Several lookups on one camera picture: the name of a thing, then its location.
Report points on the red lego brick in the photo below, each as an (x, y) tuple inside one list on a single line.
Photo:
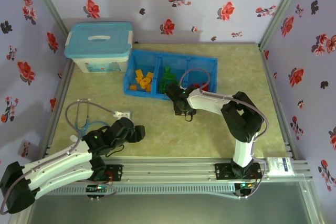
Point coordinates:
[(195, 85), (205, 86)]

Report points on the blue three-compartment bin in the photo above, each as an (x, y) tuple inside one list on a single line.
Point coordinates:
[(147, 95)]

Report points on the small orange lego brick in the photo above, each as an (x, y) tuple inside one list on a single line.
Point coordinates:
[(148, 88)]

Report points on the orange round lego wheel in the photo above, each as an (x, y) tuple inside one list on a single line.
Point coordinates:
[(145, 82)]

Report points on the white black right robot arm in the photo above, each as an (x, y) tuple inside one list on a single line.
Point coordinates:
[(241, 113)]

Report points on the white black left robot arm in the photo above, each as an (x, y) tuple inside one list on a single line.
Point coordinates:
[(60, 163)]

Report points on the left control circuit board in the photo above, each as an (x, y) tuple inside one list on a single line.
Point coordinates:
[(97, 188)]

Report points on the control circuit board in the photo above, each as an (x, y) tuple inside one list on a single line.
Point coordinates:
[(245, 185), (97, 188)]

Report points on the grey metal sheet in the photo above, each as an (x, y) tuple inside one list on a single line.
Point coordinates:
[(168, 209)]

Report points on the white storage box blue lid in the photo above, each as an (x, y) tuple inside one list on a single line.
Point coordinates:
[(98, 40)]

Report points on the right control circuit board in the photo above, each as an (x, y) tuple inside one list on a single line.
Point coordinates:
[(245, 185)]

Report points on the white paper packet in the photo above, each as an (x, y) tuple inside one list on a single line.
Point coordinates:
[(279, 165)]

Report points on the aluminium base extrusion rail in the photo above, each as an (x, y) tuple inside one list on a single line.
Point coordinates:
[(168, 170)]

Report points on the aluminium floor rail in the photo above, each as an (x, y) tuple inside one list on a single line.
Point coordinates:
[(278, 98), (59, 103)]

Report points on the aluminium frame post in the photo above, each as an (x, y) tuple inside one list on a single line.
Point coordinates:
[(47, 3), (281, 9)]

